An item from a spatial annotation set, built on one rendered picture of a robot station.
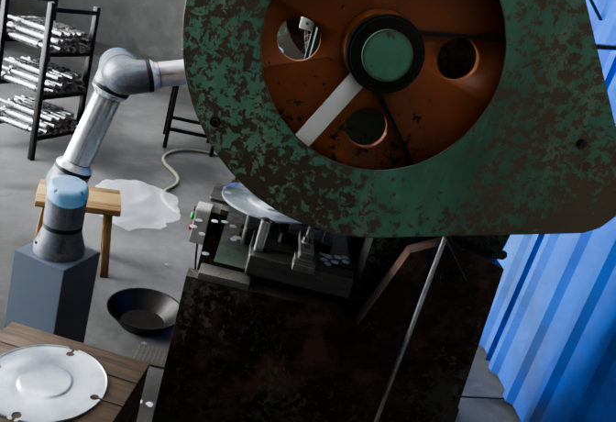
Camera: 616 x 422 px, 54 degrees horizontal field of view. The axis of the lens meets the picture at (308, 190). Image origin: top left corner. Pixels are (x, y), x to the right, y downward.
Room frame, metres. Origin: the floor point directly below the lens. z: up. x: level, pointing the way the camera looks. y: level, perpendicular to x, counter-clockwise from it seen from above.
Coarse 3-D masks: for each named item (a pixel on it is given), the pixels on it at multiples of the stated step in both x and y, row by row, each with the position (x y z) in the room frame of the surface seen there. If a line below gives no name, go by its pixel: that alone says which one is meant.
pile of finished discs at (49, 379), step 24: (0, 360) 1.25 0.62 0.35; (24, 360) 1.27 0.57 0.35; (48, 360) 1.30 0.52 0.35; (72, 360) 1.33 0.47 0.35; (0, 384) 1.17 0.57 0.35; (24, 384) 1.18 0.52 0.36; (48, 384) 1.21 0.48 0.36; (72, 384) 1.24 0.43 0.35; (96, 384) 1.26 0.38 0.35; (0, 408) 1.10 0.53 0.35; (24, 408) 1.12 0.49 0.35; (48, 408) 1.14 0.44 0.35; (72, 408) 1.16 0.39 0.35
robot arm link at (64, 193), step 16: (64, 176) 1.71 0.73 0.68; (48, 192) 1.64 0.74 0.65; (64, 192) 1.63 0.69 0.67; (80, 192) 1.66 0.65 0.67; (48, 208) 1.63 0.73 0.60; (64, 208) 1.62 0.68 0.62; (80, 208) 1.66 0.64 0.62; (48, 224) 1.63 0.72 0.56; (64, 224) 1.63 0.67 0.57; (80, 224) 1.67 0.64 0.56
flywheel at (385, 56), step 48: (288, 0) 1.32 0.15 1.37; (336, 0) 1.33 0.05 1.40; (384, 0) 1.34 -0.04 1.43; (432, 0) 1.35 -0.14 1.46; (480, 0) 1.36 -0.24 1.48; (336, 48) 1.33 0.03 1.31; (384, 48) 1.21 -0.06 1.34; (432, 48) 1.35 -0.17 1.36; (480, 48) 1.36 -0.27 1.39; (288, 96) 1.33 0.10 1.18; (336, 96) 1.29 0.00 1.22; (384, 96) 1.35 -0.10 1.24; (432, 96) 1.36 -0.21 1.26; (480, 96) 1.37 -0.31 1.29; (336, 144) 1.34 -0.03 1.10; (384, 144) 1.35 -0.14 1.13; (432, 144) 1.36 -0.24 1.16
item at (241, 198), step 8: (232, 184) 1.79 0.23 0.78; (240, 184) 1.81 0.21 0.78; (224, 192) 1.71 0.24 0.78; (232, 192) 1.73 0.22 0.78; (240, 192) 1.75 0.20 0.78; (248, 192) 1.77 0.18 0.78; (232, 200) 1.66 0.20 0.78; (240, 200) 1.68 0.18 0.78; (248, 200) 1.69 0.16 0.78; (256, 200) 1.70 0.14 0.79; (240, 208) 1.61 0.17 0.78; (248, 208) 1.63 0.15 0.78; (256, 208) 1.65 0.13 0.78; (264, 208) 1.66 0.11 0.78; (272, 208) 1.67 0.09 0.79; (256, 216) 1.58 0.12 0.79; (264, 216) 1.61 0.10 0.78; (272, 216) 1.63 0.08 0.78; (280, 216) 1.65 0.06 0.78
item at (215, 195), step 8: (216, 184) 1.76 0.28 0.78; (224, 184) 1.77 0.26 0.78; (216, 192) 1.69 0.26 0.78; (216, 200) 1.64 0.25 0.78; (224, 200) 1.64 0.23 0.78; (248, 216) 1.67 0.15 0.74; (248, 224) 1.67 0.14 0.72; (256, 224) 1.67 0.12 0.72; (240, 232) 1.68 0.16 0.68; (248, 232) 1.67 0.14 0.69; (240, 240) 1.68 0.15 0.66; (248, 240) 1.67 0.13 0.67
